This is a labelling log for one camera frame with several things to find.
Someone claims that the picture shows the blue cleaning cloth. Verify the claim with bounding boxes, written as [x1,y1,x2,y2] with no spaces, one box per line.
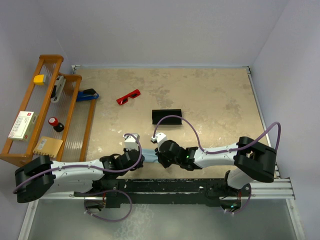
[142,148,158,163]

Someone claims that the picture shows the black sunglasses case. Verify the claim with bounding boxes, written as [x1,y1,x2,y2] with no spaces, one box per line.
[151,109,182,126]

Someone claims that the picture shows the red sunglasses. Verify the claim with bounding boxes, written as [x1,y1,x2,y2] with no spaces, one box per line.
[116,89,141,106]

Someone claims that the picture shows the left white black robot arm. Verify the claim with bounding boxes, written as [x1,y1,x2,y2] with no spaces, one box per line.
[13,149,145,204]

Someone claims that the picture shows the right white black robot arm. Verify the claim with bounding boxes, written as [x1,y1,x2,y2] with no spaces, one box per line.
[151,132,277,196]

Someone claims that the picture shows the red black stamp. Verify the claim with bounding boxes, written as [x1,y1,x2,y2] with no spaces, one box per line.
[48,117,65,133]

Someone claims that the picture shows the blue black stapler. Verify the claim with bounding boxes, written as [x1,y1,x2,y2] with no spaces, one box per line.
[76,88,99,102]

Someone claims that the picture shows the wooden tiered rack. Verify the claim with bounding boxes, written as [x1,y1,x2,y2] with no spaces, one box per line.
[0,54,97,167]

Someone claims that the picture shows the white black stapler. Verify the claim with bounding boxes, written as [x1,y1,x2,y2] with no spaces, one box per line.
[50,75,66,103]

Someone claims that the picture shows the white red paper box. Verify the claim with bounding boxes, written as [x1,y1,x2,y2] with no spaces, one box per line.
[8,111,38,142]

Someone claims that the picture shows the yellow grey block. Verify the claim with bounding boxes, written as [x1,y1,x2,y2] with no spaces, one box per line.
[33,74,49,86]

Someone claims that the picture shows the aluminium table frame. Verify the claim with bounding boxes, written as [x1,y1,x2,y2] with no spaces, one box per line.
[19,66,305,240]

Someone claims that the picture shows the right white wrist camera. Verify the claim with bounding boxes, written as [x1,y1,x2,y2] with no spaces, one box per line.
[150,132,168,145]

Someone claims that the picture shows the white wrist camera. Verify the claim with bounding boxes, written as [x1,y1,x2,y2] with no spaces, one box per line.
[123,133,140,151]
[150,132,168,145]

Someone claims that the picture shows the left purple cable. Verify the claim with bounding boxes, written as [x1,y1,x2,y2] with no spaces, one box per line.
[12,133,144,222]

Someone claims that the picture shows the purple cable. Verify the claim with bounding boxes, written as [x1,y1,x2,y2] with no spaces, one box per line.
[150,115,282,216]
[12,133,144,222]

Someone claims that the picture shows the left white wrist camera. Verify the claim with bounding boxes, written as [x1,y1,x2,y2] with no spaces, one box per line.
[123,133,140,151]

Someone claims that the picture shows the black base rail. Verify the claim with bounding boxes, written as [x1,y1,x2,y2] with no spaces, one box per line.
[74,178,252,209]

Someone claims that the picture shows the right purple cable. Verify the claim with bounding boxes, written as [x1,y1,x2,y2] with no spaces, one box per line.
[150,115,282,216]

